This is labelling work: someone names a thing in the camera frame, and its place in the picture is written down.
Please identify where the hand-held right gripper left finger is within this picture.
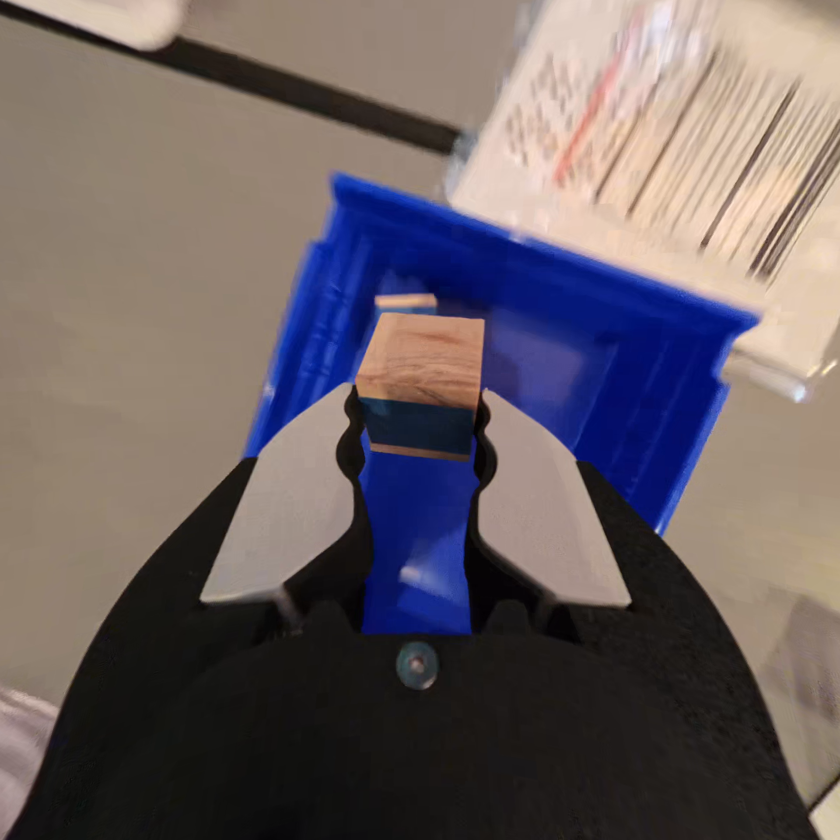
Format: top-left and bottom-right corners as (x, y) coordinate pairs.
(200, 384), (376, 635)

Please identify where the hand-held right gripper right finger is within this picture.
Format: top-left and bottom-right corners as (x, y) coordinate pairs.
(467, 388), (633, 632)

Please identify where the blue plastic bin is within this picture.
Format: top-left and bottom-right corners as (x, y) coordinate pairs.
(244, 171), (762, 636)

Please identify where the blue-taped wooden cube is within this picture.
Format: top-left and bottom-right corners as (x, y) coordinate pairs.
(355, 312), (487, 463)

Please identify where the laminated instruction sheet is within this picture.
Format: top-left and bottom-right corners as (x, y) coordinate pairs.
(445, 0), (840, 403)

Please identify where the black table divider strip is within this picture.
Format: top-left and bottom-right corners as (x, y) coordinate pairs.
(0, 0), (464, 156)

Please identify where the white folding stand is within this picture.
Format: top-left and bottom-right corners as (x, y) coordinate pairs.
(0, 0), (182, 53)

